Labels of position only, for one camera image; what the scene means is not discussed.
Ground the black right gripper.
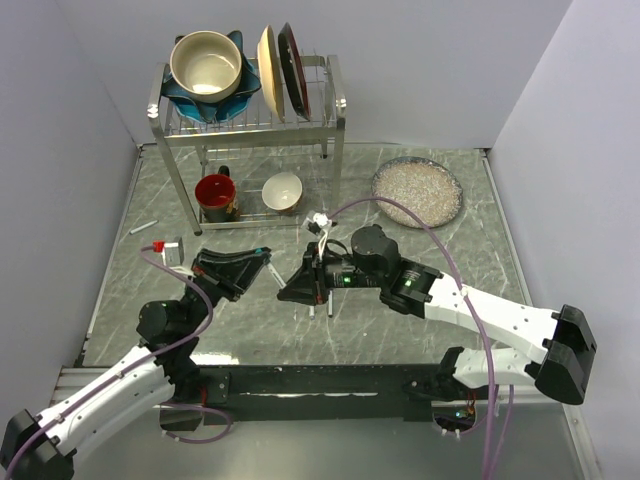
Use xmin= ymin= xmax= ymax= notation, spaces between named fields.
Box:
xmin=277 ymin=238 xmax=385 ymax=302

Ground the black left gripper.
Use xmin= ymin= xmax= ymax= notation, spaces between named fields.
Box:
xmin=183 ymin=249 xmax=275 ymax=335

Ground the small pen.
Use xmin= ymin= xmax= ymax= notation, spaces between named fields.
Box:
xmin=267 ymin=263 xmax=286 ymax=289

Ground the grey pen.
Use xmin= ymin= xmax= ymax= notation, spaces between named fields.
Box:
xmin=129 ymin=219 xmax=158 ymax=235

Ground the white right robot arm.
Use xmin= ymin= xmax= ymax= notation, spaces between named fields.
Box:
xmin=277 ymin=225 xmax=597 ymax=405

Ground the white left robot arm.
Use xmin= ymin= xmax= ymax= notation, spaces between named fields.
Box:
xmin=1 ymin=242 xmax=271 ymax=479

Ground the red and black mug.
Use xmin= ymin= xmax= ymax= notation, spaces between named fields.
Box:
xmin=195 ymin=165 xmax=238 ymax=223

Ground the white ceramic bowl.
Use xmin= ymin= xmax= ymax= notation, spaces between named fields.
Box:
xmin=261 ymin=172 xmax=303 ymax=213

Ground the steel dish rack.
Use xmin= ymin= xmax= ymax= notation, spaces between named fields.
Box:
xmin=147 ymin=55 xmax=347 ymax=236

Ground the blue flower-shaped dish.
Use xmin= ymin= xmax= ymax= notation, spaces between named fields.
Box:
xmin=161 ymin=30 xmax=261 ymax=124

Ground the speckled brown plate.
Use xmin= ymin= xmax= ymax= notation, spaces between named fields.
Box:
xmin=372 ymin=156 xmax=463 ymax=228

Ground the large beige bowl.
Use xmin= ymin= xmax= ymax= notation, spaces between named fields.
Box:
xmin=169 ymin=31 xmax=243 ymax=103

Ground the dark red upright plate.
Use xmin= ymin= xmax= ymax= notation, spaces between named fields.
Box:
xmin=277 ymin=23 xmax=311 ymax=121

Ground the cream upright plate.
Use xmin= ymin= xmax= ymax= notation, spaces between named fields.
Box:
xmin=256 ymin=25 xmax=285 ymax=123

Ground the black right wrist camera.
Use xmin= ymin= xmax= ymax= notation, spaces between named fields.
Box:
xmin=303 ymin=211 xmax=333 ymax=258

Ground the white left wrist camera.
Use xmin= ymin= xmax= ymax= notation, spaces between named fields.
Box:
xmin=151 ymin=237 xmax=185 ymax=273

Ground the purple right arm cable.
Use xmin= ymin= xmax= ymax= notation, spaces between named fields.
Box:
xmin=329 ymin=197 xmax=516 ymax=480

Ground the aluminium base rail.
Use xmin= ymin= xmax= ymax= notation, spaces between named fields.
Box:
xmin=24 ymin=367 xmax=601 ymax=480

